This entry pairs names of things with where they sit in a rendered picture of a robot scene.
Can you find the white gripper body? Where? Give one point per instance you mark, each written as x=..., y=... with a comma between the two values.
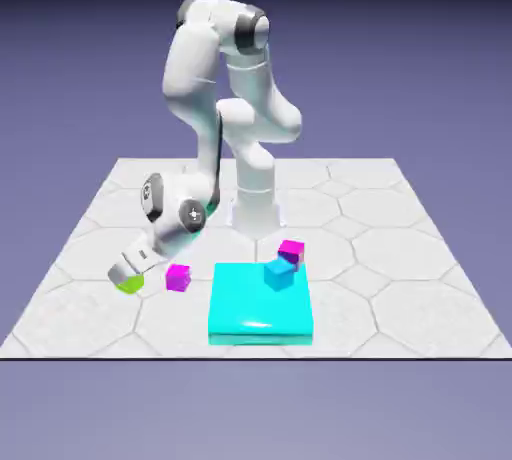
x=130, y=262

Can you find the small green cube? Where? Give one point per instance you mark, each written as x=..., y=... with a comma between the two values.
x=130, y=284

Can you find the large cyan box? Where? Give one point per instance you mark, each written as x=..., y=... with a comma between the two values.
x=260, y=306

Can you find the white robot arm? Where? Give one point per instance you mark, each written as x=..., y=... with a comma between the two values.
x=192, y=80

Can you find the small blue cube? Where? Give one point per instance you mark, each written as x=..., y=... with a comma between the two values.
x=279, y=274

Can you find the small magenta cube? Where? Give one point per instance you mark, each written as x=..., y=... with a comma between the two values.
x=177, y=277
x=292, y=252

